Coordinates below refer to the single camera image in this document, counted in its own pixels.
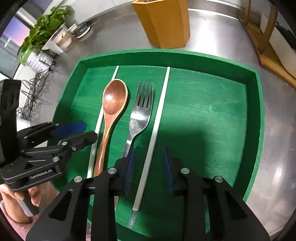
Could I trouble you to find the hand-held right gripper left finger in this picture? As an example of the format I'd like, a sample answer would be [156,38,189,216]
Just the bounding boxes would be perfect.
[25,146,137,241]

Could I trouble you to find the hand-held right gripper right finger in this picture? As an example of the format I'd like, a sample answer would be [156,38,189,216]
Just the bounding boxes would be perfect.
[162,146,270,241]

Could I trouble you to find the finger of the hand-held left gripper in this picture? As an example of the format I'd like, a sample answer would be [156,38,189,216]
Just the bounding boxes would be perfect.
[16,121,86,146]
[21,131,98,161]

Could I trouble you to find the white chopstick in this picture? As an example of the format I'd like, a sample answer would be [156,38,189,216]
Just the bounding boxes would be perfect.
[128,66,171,229]
[87,65,120,179]

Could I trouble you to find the reddish wooden spoon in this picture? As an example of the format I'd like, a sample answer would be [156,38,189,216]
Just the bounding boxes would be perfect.
[93,79,128,178]

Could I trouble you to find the metal fork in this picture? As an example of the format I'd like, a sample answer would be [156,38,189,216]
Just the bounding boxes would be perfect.
[114,81,154,211]

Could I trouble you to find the green wooden tray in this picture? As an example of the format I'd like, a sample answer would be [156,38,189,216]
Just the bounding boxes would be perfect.
[50,49,264,241]

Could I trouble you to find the hexagonal wooden utensil holder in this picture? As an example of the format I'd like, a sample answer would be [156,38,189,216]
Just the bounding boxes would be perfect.
[132,0,190,49]

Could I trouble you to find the person's left forearm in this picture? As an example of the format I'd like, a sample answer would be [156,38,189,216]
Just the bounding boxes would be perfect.
[0,202,33,241]

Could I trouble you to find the person's left hand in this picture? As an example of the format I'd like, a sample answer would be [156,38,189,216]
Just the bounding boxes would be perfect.
[0,183,41,223]

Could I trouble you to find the white patterned cup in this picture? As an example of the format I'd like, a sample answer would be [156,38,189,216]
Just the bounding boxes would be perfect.
[42,27,68,56]

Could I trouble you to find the glass jar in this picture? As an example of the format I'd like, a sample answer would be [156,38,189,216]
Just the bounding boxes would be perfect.
[55,29,78,53]

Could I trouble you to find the small dark bowl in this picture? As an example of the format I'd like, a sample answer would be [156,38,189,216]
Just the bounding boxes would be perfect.
[75,22,91,39]

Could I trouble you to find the green plant in ribbed pot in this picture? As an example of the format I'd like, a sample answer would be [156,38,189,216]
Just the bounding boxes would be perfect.
[17,6,73,70]

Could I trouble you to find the wooden shelf rack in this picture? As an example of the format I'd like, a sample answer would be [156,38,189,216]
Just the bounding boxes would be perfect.
[238,0,296,90]

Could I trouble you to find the white plastic bin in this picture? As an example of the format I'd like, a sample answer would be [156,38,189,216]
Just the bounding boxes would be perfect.
[260,13,296,80]

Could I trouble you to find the black items in bin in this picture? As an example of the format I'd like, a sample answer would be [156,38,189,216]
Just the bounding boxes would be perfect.
[275,22,296,47]

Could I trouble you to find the black wire rack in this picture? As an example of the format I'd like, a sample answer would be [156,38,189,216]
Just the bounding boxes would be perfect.
[17,59,57,121]

